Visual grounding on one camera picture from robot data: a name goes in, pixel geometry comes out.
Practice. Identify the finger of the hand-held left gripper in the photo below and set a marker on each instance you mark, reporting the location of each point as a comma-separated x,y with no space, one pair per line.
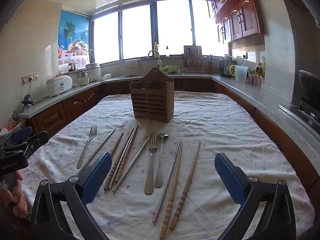
37,140
21,133

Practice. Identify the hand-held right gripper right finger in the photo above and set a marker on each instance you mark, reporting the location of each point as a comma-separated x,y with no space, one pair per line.
228,177

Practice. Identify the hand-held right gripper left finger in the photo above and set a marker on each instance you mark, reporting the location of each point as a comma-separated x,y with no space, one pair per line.
98,177

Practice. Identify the dark wooden chopstick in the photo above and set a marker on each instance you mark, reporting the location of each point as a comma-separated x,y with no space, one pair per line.
127,150
120,160

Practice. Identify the broad metal fork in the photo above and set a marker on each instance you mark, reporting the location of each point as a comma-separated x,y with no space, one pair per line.
150,170

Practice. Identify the metal chopstick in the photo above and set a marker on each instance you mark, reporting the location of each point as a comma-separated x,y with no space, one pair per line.
133,162
105,140
167,180

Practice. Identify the metal spoon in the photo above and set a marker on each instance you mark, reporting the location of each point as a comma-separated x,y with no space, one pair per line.
160,165

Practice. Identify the wooden slatted utensil holder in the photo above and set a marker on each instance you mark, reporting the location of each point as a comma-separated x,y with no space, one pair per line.
152,100

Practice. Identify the person's left hand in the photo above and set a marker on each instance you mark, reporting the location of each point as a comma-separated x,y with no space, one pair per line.
18,200

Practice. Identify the slim metal fork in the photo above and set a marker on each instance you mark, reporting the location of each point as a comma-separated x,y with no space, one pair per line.
86,147

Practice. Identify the wooden lower cabinets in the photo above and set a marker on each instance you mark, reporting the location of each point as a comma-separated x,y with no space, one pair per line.
275,135
62,110

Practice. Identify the wooden cabinets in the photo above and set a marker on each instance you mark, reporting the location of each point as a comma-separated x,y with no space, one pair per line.
275,135
235,10
62,110

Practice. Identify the light bamboo chopstick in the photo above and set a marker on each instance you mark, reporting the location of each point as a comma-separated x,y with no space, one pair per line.
171,192
187,180

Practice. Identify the white rice cooker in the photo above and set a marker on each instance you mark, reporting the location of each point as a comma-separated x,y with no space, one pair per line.
58,85

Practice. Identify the white floral tablecloth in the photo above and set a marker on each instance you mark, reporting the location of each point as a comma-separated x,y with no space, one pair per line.
212,120

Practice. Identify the small white pot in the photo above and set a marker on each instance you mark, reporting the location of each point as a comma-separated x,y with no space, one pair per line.
83,80

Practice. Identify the grey kitchen countertop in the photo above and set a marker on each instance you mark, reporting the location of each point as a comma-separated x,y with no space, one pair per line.
262,100

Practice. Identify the white electric pot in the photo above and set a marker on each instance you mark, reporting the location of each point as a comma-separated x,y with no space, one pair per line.
93,72

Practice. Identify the row of spice jars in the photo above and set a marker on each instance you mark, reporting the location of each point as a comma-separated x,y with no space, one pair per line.
254,80

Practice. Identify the gas stove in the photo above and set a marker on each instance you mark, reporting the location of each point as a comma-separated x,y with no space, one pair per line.
306,112

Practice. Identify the black electric kettle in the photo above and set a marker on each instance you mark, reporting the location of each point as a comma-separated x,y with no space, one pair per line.
224,68

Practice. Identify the seasoning bottles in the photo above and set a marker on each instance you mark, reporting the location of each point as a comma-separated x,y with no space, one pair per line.
260,68

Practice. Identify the green vegetables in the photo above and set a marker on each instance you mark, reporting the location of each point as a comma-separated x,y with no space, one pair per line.
171,69

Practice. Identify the black wok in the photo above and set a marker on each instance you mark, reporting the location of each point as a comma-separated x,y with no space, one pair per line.
310,82

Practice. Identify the knife rack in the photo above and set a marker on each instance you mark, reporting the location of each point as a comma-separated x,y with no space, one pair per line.
192,55

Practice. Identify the chrome kitchen faucet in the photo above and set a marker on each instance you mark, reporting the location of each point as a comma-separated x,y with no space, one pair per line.
158,61

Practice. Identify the yellow bottle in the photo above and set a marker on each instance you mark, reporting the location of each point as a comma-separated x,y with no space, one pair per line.
156,46

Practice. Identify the kitchen window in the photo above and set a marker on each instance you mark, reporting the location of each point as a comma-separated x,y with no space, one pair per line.
140,30

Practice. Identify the wooden upper cabinets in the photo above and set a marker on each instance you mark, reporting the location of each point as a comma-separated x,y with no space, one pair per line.
235,10

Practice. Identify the wall power outlet strip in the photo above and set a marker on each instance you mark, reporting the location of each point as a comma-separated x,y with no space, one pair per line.
30,78

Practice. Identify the tropical fruit wall poster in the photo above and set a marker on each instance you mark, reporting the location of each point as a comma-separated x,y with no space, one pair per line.
73,35

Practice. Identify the small wall outlet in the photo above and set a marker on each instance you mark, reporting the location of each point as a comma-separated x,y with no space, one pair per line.
244,55

